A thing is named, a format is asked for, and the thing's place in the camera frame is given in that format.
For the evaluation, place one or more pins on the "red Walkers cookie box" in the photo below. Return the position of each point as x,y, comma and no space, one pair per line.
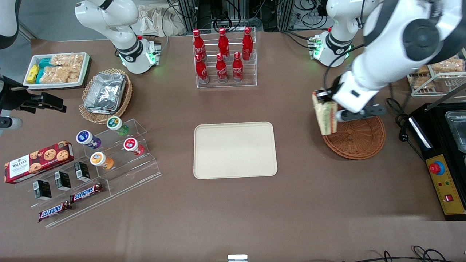
36,163

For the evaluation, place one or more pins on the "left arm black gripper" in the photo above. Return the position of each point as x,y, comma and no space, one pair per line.
334,90

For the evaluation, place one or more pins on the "yellow emergency stop control box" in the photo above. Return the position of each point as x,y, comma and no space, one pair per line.
446,189

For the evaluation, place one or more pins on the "red jar white lid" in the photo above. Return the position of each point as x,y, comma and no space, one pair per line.
131,145

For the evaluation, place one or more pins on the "red cola bottle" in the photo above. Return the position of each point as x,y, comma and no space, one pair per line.
198,44
221,70
237,69
201,70
223,43
247,43

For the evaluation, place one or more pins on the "Snickers chocolate bar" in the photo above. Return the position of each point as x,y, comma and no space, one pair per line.
86,193
54,211

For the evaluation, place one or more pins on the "small black box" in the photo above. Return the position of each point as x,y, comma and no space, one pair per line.
43,190
82,171
63,181

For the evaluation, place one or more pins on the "left arm grey camera mount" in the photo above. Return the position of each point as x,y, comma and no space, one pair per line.
360,112

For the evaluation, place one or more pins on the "green jar white lid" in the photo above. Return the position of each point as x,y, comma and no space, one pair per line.
115,123

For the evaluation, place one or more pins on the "white rectangular snack tray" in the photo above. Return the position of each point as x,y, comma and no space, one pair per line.
85,69

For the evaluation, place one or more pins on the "white cloth bag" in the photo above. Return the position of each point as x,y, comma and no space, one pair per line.
153,20

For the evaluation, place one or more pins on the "clear bag rice crackers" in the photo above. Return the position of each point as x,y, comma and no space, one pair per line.
67,60
58,74

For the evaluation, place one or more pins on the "orange jar white lid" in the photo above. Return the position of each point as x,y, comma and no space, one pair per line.
99,159

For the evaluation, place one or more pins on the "yellow snack packet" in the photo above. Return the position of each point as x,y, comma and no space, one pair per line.
32,73

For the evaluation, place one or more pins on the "triangle sandwich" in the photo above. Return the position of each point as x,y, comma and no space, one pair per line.
327,118

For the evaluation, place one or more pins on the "clear glass container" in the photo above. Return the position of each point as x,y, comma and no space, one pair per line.
458,131

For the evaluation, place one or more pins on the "brown wicker basket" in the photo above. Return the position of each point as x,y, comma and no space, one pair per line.
360,142

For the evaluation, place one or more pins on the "teal snack packet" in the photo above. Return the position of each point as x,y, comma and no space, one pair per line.
45,62
40,75

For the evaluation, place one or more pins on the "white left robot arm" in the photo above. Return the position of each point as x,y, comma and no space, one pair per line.
375,69

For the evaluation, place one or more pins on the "purple jar white lid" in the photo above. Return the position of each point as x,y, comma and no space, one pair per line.
85,137

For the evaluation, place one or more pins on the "beige plastic tray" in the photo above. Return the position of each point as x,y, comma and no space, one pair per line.
235,150

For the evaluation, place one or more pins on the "black countertop appliance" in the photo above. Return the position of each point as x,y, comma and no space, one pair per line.
438,140

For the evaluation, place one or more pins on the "clear acrylic bottle rack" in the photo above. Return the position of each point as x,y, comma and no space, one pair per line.
251,72

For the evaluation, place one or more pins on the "stack of foil trays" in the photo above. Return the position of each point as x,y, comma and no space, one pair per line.
105,92

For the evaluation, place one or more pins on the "light wicker basket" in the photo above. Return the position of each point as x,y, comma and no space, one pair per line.
125,98

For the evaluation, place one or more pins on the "clear acrylic stepped stand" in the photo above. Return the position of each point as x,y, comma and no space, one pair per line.
134,171

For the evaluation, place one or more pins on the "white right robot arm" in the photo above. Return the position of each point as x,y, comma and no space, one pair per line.
123,40

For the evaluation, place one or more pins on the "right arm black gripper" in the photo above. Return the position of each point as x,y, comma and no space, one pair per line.
15,95

